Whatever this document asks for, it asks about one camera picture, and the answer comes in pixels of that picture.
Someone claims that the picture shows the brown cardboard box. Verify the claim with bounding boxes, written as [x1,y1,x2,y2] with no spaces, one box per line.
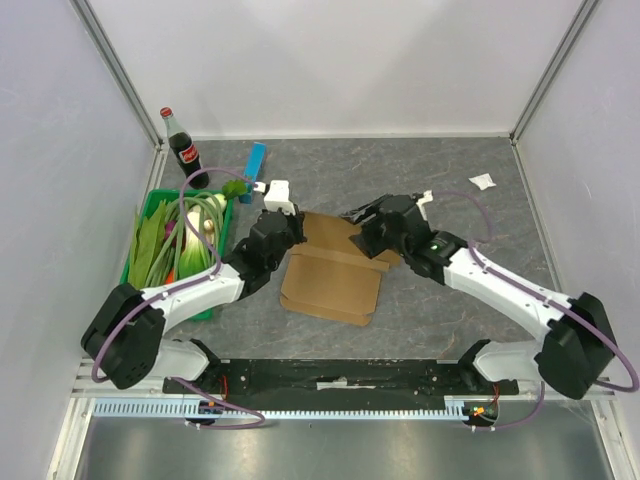
[280,212,401,327]

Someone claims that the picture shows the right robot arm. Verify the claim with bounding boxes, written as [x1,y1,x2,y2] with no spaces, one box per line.
[341,192,615,400]

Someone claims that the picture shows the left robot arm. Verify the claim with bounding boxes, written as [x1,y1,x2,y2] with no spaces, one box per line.
[81,211,306,393]

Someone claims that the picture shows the white radish with leaves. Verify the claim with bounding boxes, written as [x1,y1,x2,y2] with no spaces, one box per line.
[206,179,249,210]

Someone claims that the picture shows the green long beans bundle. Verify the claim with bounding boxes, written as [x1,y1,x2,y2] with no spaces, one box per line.
[141,193,227,288]

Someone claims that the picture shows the blue rectangular block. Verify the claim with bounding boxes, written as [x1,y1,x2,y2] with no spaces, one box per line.
[239,142,267,205]

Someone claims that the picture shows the white green bok choy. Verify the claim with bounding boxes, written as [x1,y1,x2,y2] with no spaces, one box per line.
[178,206,211,279]

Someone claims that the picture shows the white paper scrap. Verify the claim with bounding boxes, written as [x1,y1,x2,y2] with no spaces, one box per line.
[469,173,497,191]

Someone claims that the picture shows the purple eggplant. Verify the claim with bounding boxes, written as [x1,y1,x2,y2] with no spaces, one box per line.
[165,220,176,237]

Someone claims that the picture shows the cola glass bottle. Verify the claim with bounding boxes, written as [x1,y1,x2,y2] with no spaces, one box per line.
[160,107,210,190]

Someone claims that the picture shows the green leafy vegetable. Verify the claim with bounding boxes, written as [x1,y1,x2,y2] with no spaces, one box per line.
[127,201,167,290]

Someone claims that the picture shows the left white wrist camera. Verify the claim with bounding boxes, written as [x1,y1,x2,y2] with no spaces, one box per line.
[253,180,296,215]

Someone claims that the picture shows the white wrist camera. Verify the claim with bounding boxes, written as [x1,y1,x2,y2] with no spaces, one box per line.
[253,180,296,215]
[414,190,434,221]

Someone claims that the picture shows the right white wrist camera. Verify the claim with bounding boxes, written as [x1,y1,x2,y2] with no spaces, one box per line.
[414,190,434,221]

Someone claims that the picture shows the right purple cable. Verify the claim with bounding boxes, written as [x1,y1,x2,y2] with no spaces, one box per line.
[432,189,640,431]

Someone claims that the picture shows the purple cable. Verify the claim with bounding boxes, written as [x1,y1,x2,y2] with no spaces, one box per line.
[432,189,640,431]
[89,167,268,431]

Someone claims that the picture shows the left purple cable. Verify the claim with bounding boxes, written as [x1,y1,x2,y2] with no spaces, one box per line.
[89,167,268,431]

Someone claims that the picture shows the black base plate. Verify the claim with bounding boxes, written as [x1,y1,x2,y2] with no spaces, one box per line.
[191,359,519,410]

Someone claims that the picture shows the blue slotted cable duct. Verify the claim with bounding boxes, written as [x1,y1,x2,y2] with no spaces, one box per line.
[92,397,469,421]

